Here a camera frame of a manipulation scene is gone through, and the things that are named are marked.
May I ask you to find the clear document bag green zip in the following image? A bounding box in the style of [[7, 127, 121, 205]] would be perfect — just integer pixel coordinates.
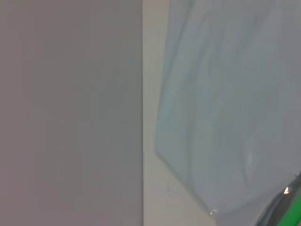
[[154, 0, 301, 226]]

